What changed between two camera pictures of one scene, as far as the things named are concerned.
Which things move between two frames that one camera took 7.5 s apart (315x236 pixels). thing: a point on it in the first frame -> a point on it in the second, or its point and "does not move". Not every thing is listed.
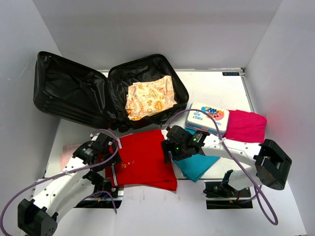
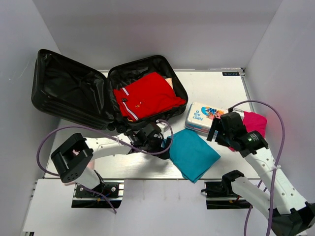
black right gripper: [168, 145] -> [219, 139]
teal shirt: [194, 167] does not move
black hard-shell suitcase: [86, 92] does not move
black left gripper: [113, 147] -> [160, 139]
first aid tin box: [197, 121] does not move
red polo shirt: [142, 162] -> [152, 95]
